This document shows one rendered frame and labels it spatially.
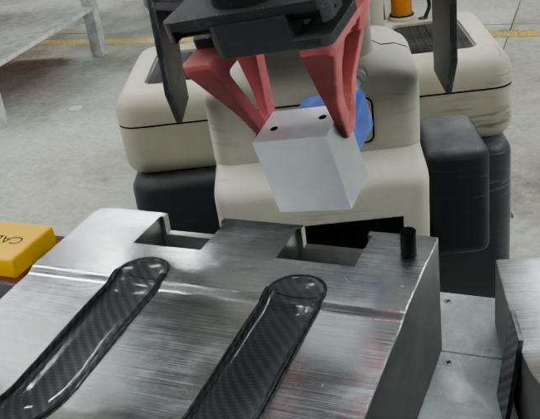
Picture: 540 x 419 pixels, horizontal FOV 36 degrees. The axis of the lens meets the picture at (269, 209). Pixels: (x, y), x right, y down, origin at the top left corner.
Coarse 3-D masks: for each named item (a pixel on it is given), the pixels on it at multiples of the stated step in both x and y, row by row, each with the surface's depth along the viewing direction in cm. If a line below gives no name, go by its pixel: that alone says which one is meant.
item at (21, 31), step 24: (96, 0) 421; (0, 24) 406; (24, 24) 400; (48, 24) 394; (96, 24) 422; (0, 48) 365; (24, 48) 363; (96, 48) 428; (0, 96) 347; (0, 120) 347
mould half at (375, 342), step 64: (64, 256) 58; (128, 256) 57; (192, 256) 55; (256, 256) 54; (384, 256) 53; (0, 320) 52; (64, 320) 51; (192, 320) 49; (320, 320) 48; (384, 320) 47; (0, 384) 47; (128, 384) 45; (192, 384) 45; (320, 384) 43; (384, 384) 44
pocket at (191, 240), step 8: (160, 216) 61; (152, 224) 60; (160, 224) 61; (168, 224) 62; (144, 232) 60; (152, 232) 61; (160, 232) 62; (168, 232) 62; (176, 232) 62; (184, 232) 62; (192, 232) 62; (136, 240) 59; (144, 240) 60; (152, 240) 61; (160, 240) 62; (168, 240) 62; (176, 240) 62; (184, 240) 62; (192, 240) 61; (200, 240) 61; (208, 240) 61; (184, 248) 62; (192, 248) 62; (200, 248) 61
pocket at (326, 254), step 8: (296, 232) 57; (304, 232) 58; (296, 240) 57; (304, 240) 58; (368, 240) 55; (288, 248) 56; (296, 248) 57; (304, 248) 58; (312, 248) 58; (320, 248) 57; (328, 248) 57; (336, 248) 57; (344, 248) 57; (352, 248) 57; (280, 256) 55; (288, 256) 56; (296, 256) 57; (304, 256) 58; (312, 256) 58; (320, 256) 57; (328, 256) 57; (336, 256) 57; (344, 256) 57; (352, 256) 56; (344, 264) 57; (352, 264) 57
